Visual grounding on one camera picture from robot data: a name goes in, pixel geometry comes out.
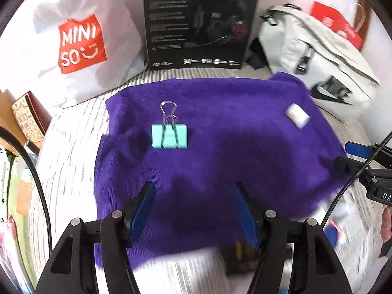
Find grey waist bag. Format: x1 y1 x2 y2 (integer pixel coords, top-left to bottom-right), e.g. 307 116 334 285
249 4 381 120

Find teal binder clip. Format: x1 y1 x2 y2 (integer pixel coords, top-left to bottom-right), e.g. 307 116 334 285
151 100 188 149

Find smooth black cable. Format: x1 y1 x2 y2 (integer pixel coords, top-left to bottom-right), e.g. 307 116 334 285
0 127 52 255

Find patterned brown box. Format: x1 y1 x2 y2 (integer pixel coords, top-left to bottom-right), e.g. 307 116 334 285
12 91 52 143

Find brown wooden post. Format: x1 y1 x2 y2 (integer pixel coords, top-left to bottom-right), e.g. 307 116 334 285
357 0 372 52

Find black headphone box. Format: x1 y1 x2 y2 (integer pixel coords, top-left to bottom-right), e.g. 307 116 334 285
142 0 261 71

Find purple towel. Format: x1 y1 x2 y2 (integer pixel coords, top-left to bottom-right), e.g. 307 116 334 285
93 72 353 270

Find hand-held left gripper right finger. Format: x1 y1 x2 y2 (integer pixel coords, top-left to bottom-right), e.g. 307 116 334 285
230 182 357 294

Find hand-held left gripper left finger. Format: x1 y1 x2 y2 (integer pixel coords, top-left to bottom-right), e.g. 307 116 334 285
35 181 157 294

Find small white dropper bottle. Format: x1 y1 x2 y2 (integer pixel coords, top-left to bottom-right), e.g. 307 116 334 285
285 103 310 127

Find white plastic shopping bag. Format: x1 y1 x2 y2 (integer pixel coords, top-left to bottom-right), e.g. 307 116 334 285
0 0 146 108

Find newspaper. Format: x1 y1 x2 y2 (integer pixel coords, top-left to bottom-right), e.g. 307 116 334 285
132 178 383 294

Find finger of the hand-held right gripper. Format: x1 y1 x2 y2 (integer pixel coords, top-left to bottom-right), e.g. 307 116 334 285
344 141 392 161
334 156 372 179

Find red paper bag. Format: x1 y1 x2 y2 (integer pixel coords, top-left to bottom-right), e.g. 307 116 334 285
309 1 366 51

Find pink printed cloth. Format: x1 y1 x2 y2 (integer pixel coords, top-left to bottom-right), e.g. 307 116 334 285
0 214 23 294

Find wooden stand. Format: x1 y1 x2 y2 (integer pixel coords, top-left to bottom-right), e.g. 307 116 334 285
0 89 31 157

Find person's right hand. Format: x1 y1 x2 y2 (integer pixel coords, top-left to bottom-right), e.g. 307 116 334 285
381 205 392 250

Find dark brown bottle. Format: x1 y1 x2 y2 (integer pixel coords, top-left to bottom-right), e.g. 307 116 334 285
222 242 291 276

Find green cloth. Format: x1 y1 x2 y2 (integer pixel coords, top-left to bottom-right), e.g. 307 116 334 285
12 159 52 282

